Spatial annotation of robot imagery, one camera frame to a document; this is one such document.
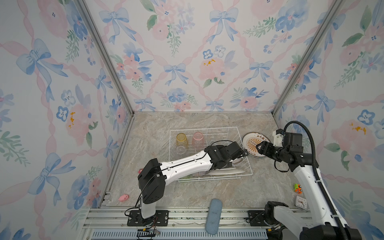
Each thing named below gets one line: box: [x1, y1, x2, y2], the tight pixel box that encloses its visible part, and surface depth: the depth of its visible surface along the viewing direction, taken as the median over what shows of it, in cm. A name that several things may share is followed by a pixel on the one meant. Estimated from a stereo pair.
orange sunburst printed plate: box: [242, 132, 271, 158], surface depth 105 cm
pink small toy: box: [118, 193, 130, 202], surface depth 80 cm
